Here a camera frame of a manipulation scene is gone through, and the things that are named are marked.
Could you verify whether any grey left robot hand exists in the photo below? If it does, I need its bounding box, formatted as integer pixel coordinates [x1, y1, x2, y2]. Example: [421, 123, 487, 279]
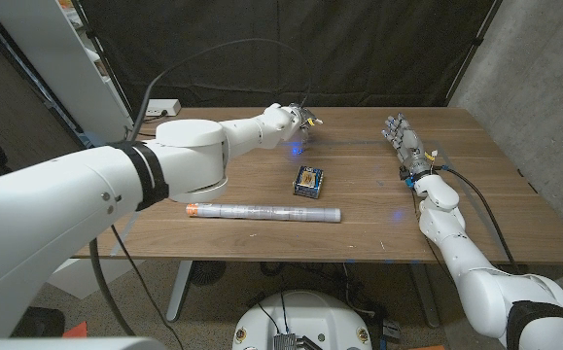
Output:
[290, 102, 325, 147]

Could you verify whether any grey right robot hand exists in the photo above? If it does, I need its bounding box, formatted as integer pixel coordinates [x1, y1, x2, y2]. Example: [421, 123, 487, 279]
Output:
[381, 114, 438, 179]

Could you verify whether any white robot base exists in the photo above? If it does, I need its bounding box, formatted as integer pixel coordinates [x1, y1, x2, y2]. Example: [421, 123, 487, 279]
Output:
[231, 290, 373, 350]

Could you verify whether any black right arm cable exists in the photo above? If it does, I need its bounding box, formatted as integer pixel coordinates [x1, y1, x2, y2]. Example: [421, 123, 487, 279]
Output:
[431, 163, 523, 273]

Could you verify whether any orange floor piece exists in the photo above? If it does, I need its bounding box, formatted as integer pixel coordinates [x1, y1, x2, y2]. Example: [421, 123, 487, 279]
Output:
[61, 320, 88, 339]

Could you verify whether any white cabinet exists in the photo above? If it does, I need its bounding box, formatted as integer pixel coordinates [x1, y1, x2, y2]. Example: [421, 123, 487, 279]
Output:
[0, 0, 145, 300]

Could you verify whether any white table leg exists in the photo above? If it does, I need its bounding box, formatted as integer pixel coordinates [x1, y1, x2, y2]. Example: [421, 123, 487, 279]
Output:
[166, 261, 194, 323]
[409, 262, 441, 330]

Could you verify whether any blue spam can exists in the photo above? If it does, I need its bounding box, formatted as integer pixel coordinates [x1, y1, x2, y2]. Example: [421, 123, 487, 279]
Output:
[292, 164, 325, 200]

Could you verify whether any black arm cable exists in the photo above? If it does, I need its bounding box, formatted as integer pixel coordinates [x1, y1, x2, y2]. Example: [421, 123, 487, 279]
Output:
[86, 37, 314, 350]
[431, 163, 523, 273]

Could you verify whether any white power strip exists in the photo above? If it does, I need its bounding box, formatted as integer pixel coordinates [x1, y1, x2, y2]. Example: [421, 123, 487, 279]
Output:
[144, 98, 183, 118]

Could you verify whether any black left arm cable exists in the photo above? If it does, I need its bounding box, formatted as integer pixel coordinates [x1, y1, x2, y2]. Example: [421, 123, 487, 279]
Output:
[86, 37, 314, 350]

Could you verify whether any black backdrop cloth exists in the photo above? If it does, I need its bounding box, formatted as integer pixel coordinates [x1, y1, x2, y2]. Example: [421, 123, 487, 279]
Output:
[79, 0, 499, 109]

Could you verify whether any clear tube orange cap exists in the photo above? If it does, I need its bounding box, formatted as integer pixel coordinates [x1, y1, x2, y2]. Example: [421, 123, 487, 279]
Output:
[185, 202, 342, 224]

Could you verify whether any black round fan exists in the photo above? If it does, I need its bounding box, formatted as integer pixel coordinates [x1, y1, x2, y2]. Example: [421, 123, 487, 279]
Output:
[188, 261, 228, 287]

